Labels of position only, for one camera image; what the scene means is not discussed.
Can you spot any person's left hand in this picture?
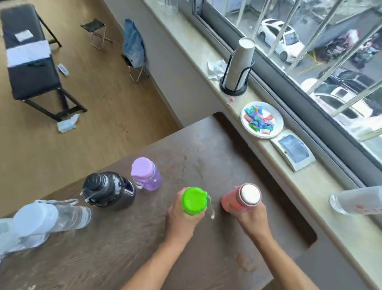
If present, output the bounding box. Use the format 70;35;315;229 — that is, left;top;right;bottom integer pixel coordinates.
165;190;206;250

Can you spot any person's right hand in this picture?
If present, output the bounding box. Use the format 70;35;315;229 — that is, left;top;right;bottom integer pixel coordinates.
234;186;273;243

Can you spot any pink bottle with steel cap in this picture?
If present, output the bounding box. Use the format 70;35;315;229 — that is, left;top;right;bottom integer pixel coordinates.
221;183;262;213

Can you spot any green lid water bottle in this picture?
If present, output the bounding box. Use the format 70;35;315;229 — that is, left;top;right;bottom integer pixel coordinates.
181;187;216;220

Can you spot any person's right forearm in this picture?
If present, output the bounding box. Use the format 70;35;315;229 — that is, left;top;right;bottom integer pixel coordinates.
254;231;320;290

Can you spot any person's left forearm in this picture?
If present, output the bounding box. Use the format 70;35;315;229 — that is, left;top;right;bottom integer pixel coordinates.
121;237;191;290

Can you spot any purple water bottle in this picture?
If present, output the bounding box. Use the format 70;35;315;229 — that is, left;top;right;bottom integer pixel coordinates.
130;157;163;191

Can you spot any black water jug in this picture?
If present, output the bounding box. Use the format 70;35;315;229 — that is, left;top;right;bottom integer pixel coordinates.
80;172;136;210

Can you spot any white paper plate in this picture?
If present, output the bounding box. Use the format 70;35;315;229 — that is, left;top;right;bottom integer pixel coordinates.
240;102;284;139

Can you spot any pile of colourful wrapped candies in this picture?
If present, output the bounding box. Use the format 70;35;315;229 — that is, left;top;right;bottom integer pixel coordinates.
244;105;275;134

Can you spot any clear bottle with red print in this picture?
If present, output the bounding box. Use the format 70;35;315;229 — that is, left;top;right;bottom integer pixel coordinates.
329;185;382;216

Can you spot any clear bottle with white lid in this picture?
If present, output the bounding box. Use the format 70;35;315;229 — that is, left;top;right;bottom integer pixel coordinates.
13;199;92;238

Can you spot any crumpled white tissue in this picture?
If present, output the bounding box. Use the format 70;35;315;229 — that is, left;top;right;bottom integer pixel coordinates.
207;59;229;81

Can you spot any folding stool with denim jacket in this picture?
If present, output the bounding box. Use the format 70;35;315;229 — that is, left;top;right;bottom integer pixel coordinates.
121;54;150;83

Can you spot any white car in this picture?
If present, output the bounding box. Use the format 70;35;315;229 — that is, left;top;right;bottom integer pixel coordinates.
257;19;305;63
301;78;374;126

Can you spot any stack of paper cups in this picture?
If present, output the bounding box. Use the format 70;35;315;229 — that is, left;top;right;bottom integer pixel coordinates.
224;37;256;90

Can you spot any blue denim jacket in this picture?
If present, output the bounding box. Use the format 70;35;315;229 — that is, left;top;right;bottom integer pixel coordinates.
122;19;147;69

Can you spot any clear plastic bottle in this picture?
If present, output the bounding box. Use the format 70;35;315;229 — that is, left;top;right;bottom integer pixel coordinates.
0;218;51;263

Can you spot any small black folding stool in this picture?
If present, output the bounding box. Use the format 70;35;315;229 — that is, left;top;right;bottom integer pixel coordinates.
80;18;113;50

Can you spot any black padded bench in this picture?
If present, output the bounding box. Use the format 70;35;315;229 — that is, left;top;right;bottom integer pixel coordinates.
0;4;88;122

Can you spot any white paper sheet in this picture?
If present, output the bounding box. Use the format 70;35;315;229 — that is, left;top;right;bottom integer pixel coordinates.
14;30;34;42

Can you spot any black wire cup holder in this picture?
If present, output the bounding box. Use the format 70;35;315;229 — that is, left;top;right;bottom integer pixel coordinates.
220;51;255;97

